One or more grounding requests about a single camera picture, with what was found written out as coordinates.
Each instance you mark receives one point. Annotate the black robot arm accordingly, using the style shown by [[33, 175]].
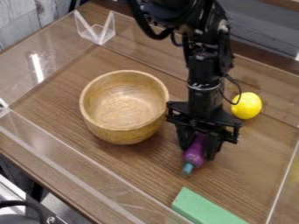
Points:
[[197, 27]]

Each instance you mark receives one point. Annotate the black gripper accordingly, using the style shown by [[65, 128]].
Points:
[[200, 115]]

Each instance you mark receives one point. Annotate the yellow toy lemon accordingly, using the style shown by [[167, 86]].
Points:
[[247, 105]]

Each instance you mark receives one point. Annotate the brown wooden bowl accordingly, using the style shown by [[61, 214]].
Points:
[[123, 106]]

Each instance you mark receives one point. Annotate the green foam block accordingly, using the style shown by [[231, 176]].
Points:
[[200, 211]]

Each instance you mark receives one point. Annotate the purple toy eggplant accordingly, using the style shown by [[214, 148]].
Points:
[[193, 155]]

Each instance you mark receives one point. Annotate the clear acrylic enclosure wall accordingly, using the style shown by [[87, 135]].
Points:
[[124, 184]]

